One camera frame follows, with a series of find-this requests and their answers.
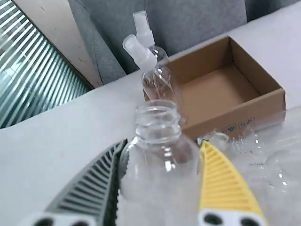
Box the cardboard box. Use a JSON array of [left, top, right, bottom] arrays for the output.
[[143, 35, 287, 140]]

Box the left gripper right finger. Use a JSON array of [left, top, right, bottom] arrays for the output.
[[197, 139, 269, 226]]

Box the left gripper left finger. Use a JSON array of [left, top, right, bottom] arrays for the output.
[[25, 138, 129, 226]]

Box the clear bottle with spray top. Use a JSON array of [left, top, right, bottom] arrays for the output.
[[122, 34, 189, 125], [132, 10, 169, 62]]

